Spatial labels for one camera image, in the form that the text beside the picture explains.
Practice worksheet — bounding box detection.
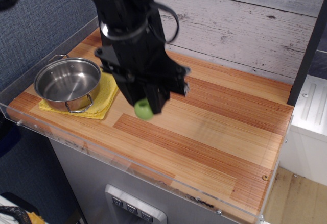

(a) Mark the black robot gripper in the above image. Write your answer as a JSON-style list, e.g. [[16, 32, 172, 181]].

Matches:
[[95, 12, 190, 114]]

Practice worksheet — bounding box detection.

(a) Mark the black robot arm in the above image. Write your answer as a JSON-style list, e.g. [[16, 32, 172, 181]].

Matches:
[[92, 0, 190, 114]]

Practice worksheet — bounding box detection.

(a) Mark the yellow folded cloth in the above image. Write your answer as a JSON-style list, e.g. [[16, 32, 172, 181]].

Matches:
[[39, 71, 119, 120]]

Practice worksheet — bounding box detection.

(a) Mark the stainless steel pot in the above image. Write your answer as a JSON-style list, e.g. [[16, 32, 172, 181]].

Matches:
[[34, 54, 102, 113]]

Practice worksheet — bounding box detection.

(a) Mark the clear acrylic table guard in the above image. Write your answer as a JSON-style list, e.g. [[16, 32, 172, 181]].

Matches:
[[0, 16, 294, 224]]

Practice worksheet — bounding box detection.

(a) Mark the grey toy fridge cabinet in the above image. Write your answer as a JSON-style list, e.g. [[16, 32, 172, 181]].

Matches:
[[51, 140, 259, 223]]

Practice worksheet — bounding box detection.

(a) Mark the silver dispenser button panel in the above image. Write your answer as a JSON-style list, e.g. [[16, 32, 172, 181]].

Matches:
[[105, 184, 168, 223]]

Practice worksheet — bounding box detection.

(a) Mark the yellow object bottom left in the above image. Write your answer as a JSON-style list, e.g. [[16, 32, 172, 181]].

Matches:
[[26, 212, 46, 224]]

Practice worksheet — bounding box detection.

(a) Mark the white metal cabinet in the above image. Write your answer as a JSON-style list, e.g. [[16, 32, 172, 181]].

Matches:
[[279, 75, 326, 185]]

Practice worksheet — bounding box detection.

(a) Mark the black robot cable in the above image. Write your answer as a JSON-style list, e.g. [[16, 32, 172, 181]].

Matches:
[[99, 1, 180, 44]]

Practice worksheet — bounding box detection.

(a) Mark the dark vertical post right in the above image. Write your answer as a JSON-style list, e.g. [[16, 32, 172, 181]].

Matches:
[[287, 0, 326, 106]]

